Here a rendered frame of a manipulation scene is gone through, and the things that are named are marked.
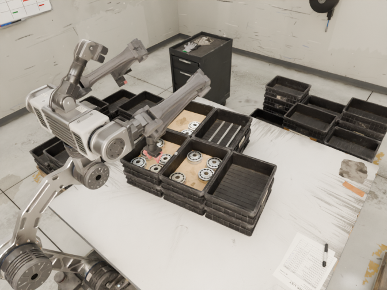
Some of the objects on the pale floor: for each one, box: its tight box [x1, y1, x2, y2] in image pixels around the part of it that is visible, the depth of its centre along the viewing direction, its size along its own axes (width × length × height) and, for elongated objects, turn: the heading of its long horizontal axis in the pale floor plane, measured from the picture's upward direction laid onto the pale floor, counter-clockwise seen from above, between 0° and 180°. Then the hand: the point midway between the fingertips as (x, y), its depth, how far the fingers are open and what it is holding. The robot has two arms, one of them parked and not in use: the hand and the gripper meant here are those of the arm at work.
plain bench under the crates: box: [48, 96, 380, 290], centre depth 217 cm, size 160×160×70 cm
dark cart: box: [169, 31, 233, 106], centre depth 355 cm, size 60×45×90 cm
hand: (154, 159), depth 179 cm, fingers open, 6 cm apart
